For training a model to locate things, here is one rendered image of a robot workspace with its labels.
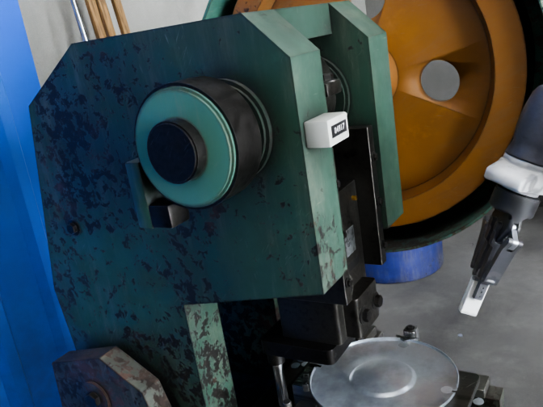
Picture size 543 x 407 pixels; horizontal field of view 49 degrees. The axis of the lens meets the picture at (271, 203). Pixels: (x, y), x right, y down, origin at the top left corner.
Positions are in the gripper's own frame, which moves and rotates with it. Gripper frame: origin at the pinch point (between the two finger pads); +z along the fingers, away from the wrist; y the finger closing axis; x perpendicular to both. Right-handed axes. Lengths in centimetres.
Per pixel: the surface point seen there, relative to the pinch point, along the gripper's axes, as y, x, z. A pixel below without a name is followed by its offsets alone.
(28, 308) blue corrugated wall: 75, 100, 72
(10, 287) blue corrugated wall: 72, 106, 65
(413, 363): 9.5, 1.7, 21.2
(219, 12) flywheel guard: 60, 61, -33
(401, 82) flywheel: 40, 16, -30
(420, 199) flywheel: 35.3, 4.2, -6.3
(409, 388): 1.4, 4.0, 22.0
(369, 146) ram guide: 13.5, 23.6, -18.4
